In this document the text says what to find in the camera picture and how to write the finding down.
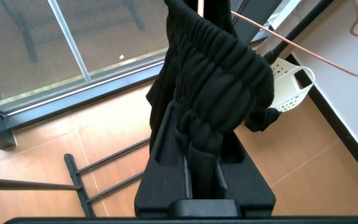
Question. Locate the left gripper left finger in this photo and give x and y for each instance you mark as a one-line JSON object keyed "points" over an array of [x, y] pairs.
{"points": [[160, 180]]}

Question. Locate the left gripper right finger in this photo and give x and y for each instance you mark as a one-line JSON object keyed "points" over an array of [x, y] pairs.
{"points": [[247, 186]]}

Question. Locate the pink clothes hanger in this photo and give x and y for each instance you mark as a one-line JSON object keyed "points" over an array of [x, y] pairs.
{"points": [[309, 53], [200, 7]]}

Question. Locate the black clothes rack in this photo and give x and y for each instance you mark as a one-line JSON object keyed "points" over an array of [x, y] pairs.
{"points": [[76, 180]]}

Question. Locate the white laundry basket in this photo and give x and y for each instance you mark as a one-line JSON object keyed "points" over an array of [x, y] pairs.
{"points": [[287, 90]]}

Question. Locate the beige curtain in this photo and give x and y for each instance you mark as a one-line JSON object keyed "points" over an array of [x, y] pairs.
{"points": [[283, 17]]}

